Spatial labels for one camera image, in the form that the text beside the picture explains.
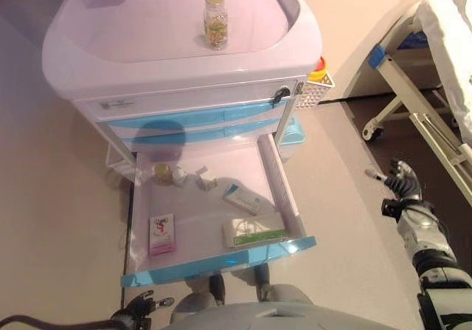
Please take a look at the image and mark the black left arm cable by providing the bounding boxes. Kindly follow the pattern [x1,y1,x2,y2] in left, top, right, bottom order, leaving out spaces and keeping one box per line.
[0,314,119,330]

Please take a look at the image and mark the glass bottle yellow capsules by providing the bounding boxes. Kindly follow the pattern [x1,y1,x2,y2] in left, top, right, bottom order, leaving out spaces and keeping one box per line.
[204,0,229,51]

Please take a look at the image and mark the silver robot leg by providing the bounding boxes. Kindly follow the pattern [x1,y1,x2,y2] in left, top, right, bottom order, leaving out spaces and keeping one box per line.
[254,265,313,305]
[171,273,226,318]

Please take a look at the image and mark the white blue medical cart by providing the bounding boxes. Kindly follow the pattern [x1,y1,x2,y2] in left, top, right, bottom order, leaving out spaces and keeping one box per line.
[41,0,325,183]

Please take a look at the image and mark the white blue medicine box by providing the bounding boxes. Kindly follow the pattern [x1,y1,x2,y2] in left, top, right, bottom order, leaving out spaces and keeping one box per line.
[222,182,263,216]

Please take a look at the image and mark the white hospital bed frame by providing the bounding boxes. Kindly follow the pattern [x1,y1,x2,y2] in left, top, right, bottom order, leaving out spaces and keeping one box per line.
[342,0,472,207]

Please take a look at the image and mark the green white medicine box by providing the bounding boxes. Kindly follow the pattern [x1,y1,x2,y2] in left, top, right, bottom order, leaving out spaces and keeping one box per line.
[222,217,290,249]

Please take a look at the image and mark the small white medicine box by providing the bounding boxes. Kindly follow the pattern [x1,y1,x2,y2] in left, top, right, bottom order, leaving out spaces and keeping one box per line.
[195,166,218,191]

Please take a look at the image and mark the white plastic side bin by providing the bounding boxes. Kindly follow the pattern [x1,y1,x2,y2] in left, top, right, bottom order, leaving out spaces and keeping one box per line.
[105,147,136,179]

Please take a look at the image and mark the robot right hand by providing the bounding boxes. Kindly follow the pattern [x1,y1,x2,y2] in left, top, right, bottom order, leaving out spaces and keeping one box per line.
[364,159,423,201]

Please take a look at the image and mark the silver robot left leg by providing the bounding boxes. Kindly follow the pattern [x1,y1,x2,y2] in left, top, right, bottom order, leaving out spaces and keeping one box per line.
[171,273,226,318]

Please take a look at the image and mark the pink white medicine box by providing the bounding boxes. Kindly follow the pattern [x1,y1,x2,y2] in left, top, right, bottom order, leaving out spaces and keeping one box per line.
[147,213,178,256]

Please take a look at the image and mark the light blue plastic bin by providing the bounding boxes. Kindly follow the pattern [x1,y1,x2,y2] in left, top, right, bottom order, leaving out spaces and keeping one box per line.
[277,117,307,146]

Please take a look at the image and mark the silver robot right leg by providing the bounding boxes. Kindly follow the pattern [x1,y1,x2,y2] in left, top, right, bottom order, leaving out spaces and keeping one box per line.
[254,265,313,305]

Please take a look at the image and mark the glass bottle yellow cap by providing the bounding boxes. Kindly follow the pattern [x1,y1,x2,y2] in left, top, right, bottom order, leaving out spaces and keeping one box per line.
[153,162,174,187]

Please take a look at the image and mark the white bed side rail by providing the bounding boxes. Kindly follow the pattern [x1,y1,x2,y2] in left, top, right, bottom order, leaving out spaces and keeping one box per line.
[411,111,472,207]

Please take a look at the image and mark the blue front cart drawer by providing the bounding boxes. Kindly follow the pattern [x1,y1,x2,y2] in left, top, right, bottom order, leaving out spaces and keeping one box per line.
[120,132,317,289]

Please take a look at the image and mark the blue clip on bed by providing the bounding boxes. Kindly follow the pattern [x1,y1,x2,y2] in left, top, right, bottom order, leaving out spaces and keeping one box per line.
[367,44,386,69]

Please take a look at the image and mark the white bed caster wheel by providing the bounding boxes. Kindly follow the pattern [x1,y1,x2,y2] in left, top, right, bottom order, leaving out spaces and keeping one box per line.
[361,123,384,142]

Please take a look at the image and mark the yellow container red lid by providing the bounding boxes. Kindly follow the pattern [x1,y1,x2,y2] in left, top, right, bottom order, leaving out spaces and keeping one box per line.
[308,57,328,83]

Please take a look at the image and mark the grey robot torso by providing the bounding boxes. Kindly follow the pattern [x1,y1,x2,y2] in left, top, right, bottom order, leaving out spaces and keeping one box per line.
[169,300,421,330]

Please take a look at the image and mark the white perforated side basket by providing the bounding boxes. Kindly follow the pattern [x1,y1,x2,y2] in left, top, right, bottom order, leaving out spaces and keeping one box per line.
[294,75,337,109]

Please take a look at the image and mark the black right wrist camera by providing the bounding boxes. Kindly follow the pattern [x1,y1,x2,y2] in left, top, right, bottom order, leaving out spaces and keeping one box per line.
[381,198,402,217]

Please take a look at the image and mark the small white cap bottle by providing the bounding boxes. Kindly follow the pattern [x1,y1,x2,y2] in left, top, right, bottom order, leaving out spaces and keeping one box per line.
[172,167,188,189]

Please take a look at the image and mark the white bed sheet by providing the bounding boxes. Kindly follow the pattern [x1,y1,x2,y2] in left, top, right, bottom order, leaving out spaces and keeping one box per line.
[416,0,472,146]

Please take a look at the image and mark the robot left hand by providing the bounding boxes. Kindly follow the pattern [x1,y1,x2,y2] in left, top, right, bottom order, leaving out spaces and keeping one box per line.
[125,289,175,318]

